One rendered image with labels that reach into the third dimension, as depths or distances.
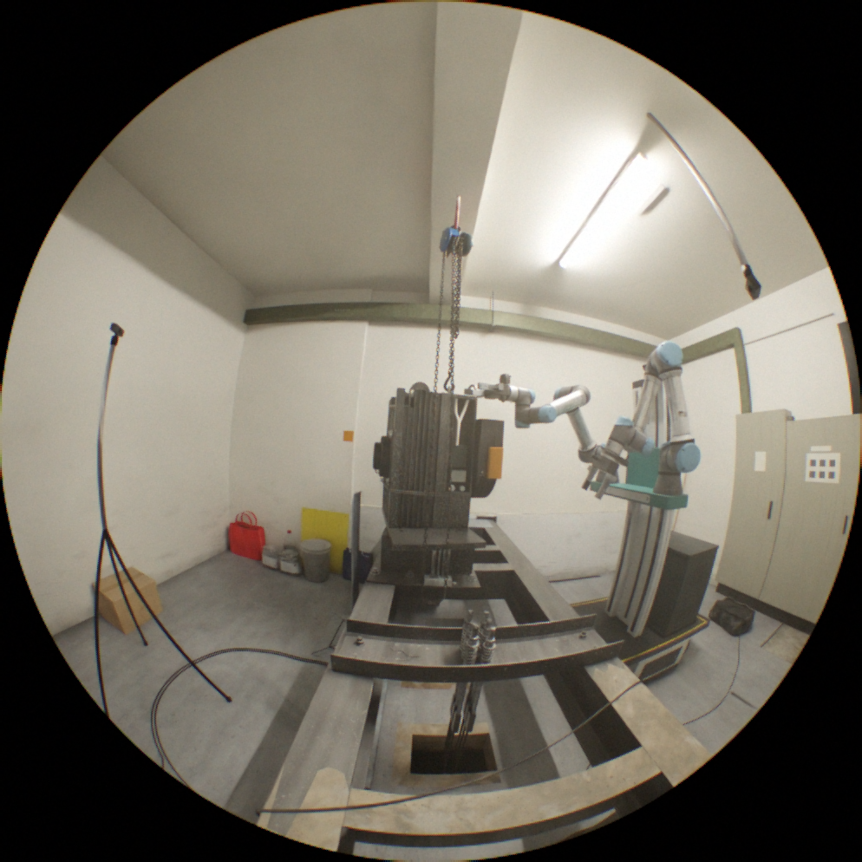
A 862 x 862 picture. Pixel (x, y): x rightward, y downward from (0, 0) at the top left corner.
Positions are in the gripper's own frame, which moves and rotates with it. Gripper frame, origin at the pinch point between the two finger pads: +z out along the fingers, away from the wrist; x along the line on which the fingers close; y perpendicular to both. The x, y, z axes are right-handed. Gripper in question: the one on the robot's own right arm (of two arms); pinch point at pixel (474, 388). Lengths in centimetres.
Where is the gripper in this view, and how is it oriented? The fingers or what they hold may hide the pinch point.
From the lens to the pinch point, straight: 125.0
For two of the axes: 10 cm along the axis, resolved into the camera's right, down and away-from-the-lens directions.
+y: -0.3, 10.0, -0.7
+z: -9.5, -0.5, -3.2
